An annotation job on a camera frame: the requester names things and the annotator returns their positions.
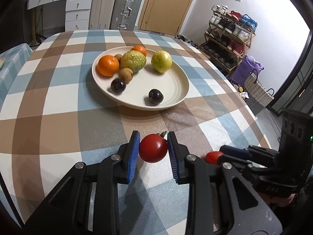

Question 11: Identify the silver grey suitcase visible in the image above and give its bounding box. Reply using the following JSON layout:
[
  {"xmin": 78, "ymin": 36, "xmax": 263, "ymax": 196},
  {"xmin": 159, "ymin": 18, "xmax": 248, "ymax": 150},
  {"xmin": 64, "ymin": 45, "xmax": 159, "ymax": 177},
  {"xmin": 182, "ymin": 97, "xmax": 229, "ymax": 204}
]
[{"xmin": 110, "ymin": 0, "xmax": 142, "ymax": 31}]

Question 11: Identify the large orange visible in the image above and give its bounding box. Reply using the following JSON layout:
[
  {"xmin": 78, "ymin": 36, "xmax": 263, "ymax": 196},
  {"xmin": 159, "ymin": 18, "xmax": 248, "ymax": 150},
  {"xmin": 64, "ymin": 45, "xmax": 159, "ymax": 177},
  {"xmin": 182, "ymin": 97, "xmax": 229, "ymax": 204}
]
[{"xmin": 96, "ymin": 55, "xmax": 119, "ymax": 77}]

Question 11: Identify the yellow green pear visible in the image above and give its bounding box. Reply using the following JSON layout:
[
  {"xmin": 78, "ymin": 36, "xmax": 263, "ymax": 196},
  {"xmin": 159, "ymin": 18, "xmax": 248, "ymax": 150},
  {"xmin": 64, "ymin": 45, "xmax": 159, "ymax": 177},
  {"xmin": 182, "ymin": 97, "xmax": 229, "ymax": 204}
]
[{"xmin": 151, "ymin": 50, "xmax": 172, "ymax": 73}]

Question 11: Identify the woven basket bag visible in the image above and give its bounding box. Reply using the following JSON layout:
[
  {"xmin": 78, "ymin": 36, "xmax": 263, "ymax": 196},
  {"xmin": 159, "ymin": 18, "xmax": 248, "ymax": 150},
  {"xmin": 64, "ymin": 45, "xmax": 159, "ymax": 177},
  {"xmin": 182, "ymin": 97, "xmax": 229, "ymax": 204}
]
[{"xmin": 245, "ymin": 69, "xmax": 275, "ymax": 107}]

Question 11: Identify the green bumpy citrus fruit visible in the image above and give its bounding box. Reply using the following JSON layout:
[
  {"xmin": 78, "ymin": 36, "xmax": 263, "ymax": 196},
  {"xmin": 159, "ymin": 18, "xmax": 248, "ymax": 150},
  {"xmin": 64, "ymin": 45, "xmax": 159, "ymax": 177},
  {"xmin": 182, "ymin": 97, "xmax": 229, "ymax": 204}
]
[{"xmin": 120, "ymin": 50, "xmax": 146, "ymax": 74}]

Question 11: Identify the wooden door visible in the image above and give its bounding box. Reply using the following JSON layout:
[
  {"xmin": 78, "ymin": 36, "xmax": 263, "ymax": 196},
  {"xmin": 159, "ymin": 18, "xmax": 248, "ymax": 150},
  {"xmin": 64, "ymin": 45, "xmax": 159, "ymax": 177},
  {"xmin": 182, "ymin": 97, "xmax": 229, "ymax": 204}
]
[{"xmin": 135, "ymin": 0, "xmax": 196, "ymax": 36}]

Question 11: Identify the dark plum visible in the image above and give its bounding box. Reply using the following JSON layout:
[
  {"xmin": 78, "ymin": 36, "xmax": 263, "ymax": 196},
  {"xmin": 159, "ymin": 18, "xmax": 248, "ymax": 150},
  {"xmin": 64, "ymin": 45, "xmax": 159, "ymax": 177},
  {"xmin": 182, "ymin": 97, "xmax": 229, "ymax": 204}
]
[
  {"xmin": 148, "ymin": 89, "xmax": 164, "ymax": 105},
  {"xmin": 110, "ymin": 78, "xmax": 127, "ymax": 94}
]

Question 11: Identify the person's right hand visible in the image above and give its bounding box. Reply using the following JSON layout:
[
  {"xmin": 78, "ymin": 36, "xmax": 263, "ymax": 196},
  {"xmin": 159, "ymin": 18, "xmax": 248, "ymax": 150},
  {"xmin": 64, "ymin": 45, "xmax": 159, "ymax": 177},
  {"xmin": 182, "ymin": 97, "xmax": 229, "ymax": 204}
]
[{"xmin": 258, "ymin": 193, "xmax": 296, "ymax": 207}]

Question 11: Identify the white drawer desk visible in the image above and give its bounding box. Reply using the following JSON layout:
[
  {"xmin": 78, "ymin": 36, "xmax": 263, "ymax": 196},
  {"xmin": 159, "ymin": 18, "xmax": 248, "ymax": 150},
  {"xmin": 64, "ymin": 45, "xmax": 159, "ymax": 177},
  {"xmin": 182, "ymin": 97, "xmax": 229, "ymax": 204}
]
[{"xmin": 27, "ymin": 0, "xmax": 92, "ymax": 31}]

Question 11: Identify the small orange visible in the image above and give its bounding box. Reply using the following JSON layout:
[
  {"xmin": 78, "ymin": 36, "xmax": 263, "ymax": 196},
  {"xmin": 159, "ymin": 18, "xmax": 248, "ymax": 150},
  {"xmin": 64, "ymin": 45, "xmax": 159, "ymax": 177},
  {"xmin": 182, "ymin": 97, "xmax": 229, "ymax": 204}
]
[{"xmin": 132, "ymin": 45, "xmax": 147, "ymax": 56}]

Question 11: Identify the checkered tablecloth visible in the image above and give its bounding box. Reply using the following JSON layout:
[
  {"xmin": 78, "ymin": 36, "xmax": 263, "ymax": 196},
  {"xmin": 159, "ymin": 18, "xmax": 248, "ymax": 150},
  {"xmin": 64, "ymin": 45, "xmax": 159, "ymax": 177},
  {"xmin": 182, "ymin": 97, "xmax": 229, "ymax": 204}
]
[{"xmin": 1, "ymin": 30, "xmax": 268, "ymax": 221}]

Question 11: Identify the purple bag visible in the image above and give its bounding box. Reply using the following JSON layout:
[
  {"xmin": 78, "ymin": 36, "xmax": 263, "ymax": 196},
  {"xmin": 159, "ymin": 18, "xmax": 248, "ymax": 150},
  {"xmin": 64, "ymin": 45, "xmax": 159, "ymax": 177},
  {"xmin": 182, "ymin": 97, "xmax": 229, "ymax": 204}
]
[{"xmin": 231, "ymin": 55, "xmax": 264, "ymax": 87}]

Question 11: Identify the cream round plate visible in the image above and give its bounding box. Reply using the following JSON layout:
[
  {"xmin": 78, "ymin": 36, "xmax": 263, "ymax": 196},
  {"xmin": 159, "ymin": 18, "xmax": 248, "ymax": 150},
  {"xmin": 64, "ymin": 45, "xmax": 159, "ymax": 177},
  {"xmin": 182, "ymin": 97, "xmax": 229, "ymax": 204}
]
[{"xmin": 91, "ymin": 46, "xmax": 189, "ymax": 110}]

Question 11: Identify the wooden shoe rack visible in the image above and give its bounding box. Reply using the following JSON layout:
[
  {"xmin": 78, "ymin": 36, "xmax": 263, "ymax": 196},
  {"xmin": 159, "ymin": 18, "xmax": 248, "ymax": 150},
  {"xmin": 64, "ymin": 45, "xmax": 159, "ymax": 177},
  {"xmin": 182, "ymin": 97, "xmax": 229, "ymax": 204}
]
[{"xmin": 200, "ymin": 5, "xmax": 258, "ymax": 76}]

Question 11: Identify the red tomato with stem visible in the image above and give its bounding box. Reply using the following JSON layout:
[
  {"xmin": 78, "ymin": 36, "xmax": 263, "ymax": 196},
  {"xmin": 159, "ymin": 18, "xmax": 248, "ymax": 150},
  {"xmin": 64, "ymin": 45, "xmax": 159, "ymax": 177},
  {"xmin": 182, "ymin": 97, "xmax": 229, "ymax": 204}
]
[{"xmin": 139, "ymin": 134, "xmax": 168, "ymax": 163}]

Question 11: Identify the small side table cloth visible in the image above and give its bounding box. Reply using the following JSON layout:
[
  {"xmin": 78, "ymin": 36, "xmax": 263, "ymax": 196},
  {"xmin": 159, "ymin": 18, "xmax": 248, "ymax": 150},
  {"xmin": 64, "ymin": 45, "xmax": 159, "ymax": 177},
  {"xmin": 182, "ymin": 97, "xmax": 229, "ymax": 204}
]
[{"xmin": 0, "ymin": 43, "xmax": 33, "ymax": 107}]

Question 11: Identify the beige suitcase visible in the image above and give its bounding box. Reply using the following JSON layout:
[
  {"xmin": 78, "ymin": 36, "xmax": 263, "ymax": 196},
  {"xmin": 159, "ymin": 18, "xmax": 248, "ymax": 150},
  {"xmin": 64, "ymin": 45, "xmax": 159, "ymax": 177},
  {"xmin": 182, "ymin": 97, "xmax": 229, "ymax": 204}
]
[{"xmin": 89, "ymin": 0, "xmax": 115, "ymax": 30}]

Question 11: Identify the brown kiwi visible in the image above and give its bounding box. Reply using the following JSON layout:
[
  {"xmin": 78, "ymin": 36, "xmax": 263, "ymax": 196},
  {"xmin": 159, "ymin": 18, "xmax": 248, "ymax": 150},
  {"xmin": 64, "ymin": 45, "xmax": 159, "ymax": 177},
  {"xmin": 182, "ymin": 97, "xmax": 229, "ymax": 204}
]
[
  {"xmin": 115, "ymin": 54, "xmax": 122, "ymax": 63},
  {"xmin": 118, "ymin": 68, "xmax": 134, "ymax": 84}
]

